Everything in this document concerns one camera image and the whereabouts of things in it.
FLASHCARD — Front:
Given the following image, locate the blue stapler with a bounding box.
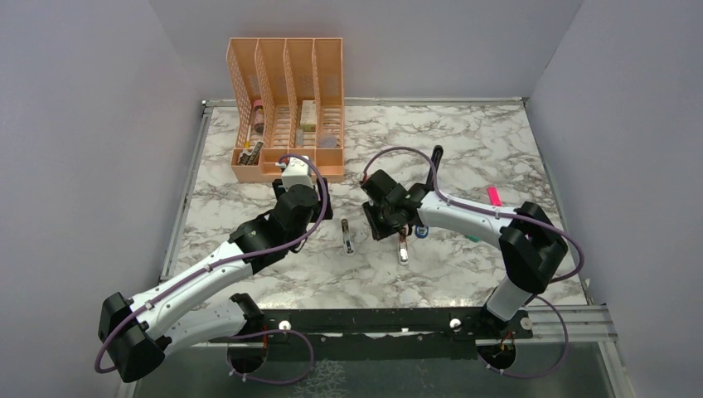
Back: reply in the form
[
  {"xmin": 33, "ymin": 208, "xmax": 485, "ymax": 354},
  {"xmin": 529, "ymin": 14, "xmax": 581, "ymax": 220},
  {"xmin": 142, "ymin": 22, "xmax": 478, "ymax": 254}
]
[{"xmin": 415, "ymin": 145, "xmax": 444, "ymax": 239}]

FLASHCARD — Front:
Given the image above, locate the small white stapler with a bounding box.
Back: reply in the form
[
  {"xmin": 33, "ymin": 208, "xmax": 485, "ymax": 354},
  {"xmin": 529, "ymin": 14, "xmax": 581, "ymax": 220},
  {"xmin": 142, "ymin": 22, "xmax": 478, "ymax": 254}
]
[{"xmin": 341, "ymin": 218, "xmax": 355, "ymax": 255}]

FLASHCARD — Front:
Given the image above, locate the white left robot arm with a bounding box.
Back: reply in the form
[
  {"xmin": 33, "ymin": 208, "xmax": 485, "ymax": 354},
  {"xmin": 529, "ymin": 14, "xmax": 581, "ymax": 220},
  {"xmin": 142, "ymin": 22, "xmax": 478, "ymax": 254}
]
[{"xmin": 94, "ymin": 177, "xmax": 333, "ymax": 382}]

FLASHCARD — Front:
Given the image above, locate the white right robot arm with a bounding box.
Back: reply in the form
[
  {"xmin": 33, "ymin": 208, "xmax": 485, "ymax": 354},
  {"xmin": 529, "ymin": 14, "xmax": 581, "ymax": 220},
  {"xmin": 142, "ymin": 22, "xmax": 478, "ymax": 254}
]
[{"xmin": 361, "ymin": 170, "xmax": 568, "ymax": 337}]

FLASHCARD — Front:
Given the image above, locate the clear tape roll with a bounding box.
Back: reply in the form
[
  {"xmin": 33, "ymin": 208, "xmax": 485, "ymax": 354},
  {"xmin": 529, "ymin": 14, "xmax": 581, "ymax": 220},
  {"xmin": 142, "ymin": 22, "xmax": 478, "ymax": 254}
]
[{"xmin": 317, "ymin": 134, "xmax": 339, "ymax": 148}]

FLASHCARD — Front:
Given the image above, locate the black label card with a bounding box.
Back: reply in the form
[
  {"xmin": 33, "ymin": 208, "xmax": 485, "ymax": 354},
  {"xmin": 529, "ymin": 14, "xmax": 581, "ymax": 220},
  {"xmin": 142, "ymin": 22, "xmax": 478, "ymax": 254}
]
[{"xmin": 237, "ymin": 140, "xmax": 264, "ymax": 166}]

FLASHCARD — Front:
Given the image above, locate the green white small box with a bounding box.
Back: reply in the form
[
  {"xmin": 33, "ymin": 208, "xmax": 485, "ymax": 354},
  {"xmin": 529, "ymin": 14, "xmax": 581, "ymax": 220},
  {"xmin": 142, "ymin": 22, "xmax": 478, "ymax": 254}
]
[{"xmin": 299, "ymin": 99, "xmax": 318, "ymax": 132}]

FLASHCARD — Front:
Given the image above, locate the pink highlighter marker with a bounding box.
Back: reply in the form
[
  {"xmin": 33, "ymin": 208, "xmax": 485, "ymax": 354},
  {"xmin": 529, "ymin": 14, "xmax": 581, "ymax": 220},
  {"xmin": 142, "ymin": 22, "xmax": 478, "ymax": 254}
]
[{"xmin": 487, "ymin": 187, "xmax": 502, "ymax": 206}]

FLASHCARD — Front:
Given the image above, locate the pink glue stick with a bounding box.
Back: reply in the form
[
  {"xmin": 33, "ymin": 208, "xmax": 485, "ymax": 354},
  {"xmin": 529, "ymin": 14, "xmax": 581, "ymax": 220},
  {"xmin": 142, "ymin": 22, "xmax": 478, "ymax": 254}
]
[{"xmin": 252, "ymin": 99, "xmax": 265, "ymax": 134}]

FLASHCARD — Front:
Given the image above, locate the orange plastic desk organizer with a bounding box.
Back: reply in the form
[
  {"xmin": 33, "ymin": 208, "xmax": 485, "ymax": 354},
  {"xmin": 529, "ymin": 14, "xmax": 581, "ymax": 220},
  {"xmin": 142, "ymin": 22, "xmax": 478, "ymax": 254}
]
[{"xmin": 226, "ymin": 37, "xmax": 345, "ymax": 182}]

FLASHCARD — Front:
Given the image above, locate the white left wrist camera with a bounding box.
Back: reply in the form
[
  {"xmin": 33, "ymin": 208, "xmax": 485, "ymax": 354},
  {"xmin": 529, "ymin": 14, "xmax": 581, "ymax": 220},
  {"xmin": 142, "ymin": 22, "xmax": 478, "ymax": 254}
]
[{"xmin": 281, "ymin": 157, "xmax": 313, "ymax": 190}]

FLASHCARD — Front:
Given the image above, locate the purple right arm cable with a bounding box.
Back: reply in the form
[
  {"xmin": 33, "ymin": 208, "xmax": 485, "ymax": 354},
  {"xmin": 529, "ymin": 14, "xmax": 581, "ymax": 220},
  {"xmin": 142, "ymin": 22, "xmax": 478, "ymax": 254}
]
[{"xmin": 361, "ymin": 147, "xmax": 585, "ymax": 380}]

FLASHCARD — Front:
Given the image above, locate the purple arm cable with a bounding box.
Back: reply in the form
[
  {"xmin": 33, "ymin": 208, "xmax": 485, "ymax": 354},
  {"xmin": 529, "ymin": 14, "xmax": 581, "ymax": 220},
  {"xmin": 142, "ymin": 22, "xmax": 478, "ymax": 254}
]
[
  {"xmin": 361, "ymin": 147, "xmax": 585, "ymax": 380},
  {"xmin": 94, "ymin": 153, "xmax": 331, "ymax": 386}
]

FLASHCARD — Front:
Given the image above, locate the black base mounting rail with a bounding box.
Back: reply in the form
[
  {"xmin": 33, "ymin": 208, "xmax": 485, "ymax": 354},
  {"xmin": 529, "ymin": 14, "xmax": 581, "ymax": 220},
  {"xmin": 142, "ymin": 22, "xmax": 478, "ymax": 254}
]
[{"xmin": 214, "ymin": 307, "xmax": 533, "ymax": 362}]

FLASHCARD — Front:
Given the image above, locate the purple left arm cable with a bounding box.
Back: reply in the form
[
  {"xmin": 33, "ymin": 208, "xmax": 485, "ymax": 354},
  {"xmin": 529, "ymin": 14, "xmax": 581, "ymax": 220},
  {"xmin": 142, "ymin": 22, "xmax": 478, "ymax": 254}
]
[{"xmin": 94, "ymin": 153, "xmax": 331, "ymax": 386}]

